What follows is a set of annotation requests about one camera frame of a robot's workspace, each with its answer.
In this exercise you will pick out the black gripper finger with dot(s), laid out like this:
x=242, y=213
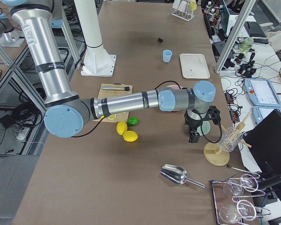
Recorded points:
x=194, y=137

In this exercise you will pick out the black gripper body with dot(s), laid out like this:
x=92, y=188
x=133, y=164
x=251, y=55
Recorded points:
x=191, y=125

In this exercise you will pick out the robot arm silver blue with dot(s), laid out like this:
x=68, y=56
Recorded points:
x=66, y=114

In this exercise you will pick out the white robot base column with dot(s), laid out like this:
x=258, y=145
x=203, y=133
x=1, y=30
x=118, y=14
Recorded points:
x=97, y=61

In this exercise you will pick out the clear textured glass cup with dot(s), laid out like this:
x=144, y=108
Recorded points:
x=230, y=139

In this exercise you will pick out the wooden cup stand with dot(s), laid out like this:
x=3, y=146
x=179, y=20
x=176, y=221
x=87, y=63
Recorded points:
x=215, y=155

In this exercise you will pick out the steel ice scoop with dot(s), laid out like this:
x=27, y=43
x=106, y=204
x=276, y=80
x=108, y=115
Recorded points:
x=177, y=175

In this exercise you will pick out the pink bowl of ice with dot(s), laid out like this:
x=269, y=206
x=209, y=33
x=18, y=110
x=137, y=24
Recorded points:
x=175, y=87

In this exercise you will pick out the light blue plastic cup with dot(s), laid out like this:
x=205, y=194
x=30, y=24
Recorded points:
x=167, y=54

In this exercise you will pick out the mint green bowl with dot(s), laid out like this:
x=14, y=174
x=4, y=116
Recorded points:
x=205, y=128

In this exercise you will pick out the bar spoon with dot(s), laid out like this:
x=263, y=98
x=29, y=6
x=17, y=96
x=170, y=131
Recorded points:
x=241, y=170

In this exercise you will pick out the lower teach pendant tablet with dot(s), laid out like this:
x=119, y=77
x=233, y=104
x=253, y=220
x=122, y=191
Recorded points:
x=261, y=112

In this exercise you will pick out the teach pendant tablet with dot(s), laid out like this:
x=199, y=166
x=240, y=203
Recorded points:
x=261, y=112
x=261, y=92

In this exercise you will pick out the cream rabbit tray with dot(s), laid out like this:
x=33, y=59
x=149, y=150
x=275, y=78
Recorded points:
x=194, y=66

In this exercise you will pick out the upper teach pendant tablet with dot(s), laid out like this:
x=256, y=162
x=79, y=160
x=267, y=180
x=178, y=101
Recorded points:
x=261, y=92

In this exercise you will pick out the black monitor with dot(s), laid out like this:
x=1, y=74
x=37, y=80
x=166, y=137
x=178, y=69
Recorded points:
x=265, y=141

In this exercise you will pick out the green lime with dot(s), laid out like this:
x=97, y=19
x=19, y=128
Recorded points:
x=132, y=121

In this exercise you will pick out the yellow lemon lower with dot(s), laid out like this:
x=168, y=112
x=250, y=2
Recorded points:
x=130, y=136

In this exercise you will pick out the yellow lemon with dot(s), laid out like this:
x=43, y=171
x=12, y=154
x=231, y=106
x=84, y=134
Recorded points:
x=121, y=127
x=130, y=136

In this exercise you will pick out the upper wine glass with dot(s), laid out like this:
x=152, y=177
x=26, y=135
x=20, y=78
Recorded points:
x=237, y=186

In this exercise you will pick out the yellow lemon upper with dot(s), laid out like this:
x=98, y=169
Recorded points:
x=121, y=127

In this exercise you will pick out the wooden cutting board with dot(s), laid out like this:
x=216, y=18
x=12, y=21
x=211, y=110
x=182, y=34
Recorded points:
x=122, y=116

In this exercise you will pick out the lower wine glass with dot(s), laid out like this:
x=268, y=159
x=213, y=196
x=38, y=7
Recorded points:
x=240, y=213

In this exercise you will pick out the white rack with pastel cups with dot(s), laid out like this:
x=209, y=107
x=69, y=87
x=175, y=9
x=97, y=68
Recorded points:
x=184, y=9

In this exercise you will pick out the wire wine glass rack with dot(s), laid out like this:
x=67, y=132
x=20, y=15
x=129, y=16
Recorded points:
x=220, y=199

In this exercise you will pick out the aluminium frame post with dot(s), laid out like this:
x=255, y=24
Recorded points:
x=246, y=9

